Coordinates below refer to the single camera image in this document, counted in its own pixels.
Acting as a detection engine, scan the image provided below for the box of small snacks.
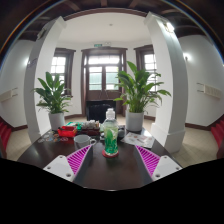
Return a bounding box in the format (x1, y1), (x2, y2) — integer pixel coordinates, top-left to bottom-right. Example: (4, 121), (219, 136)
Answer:
(80, 119), (101, 136)

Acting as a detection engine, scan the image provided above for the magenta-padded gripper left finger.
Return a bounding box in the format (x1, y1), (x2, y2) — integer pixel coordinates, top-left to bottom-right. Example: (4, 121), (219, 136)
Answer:
(42, 143), (94, 186)

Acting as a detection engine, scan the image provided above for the white ceramic mug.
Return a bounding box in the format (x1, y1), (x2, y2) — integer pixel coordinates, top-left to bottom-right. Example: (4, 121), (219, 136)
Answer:
(73, 134), (98, 152)

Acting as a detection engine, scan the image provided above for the clear green-labelled drink bottle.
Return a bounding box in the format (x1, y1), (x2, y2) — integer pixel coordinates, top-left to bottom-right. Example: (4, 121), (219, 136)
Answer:
(102, 107), (120, 156)

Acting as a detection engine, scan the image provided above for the white wall unit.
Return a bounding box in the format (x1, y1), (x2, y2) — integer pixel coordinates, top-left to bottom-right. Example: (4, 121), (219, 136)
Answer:
(196, 82), (223, 99)
(0, 87), (19, 103)

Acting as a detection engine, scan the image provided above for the red plastic basket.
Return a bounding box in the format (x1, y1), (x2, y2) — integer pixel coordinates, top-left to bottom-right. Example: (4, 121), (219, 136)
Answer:
(57, 125), (78, 138)

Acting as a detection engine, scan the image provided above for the large potted plant, white pot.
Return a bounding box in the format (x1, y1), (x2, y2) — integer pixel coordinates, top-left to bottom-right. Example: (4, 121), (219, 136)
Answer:
(113, 60), (172, 133)

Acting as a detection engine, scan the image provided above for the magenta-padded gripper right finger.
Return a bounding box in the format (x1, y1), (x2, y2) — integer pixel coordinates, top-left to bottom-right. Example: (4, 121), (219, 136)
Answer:
(134, 144), (183, 186)

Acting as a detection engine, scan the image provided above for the dark wooden glazed door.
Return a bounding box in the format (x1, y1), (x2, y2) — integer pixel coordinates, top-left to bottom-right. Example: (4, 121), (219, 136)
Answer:
(80, 46), (129, 116)

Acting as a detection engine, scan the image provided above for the bright pillar lamp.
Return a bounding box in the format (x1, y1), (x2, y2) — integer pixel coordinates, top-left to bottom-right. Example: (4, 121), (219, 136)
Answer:
(163, 21), (175, 34)

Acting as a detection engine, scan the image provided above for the small potted plant, white pot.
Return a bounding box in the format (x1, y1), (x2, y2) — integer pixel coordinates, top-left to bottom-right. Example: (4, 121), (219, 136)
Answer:
(33, 71), (74, 132)

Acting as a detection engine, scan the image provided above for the printed paper sheet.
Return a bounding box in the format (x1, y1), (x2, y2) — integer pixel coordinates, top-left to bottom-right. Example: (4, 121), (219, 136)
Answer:
(120, 131), (156, 149)

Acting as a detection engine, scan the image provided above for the black chair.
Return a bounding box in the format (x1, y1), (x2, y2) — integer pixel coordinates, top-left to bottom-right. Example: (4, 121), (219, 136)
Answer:
(85, 98), (118, 124)

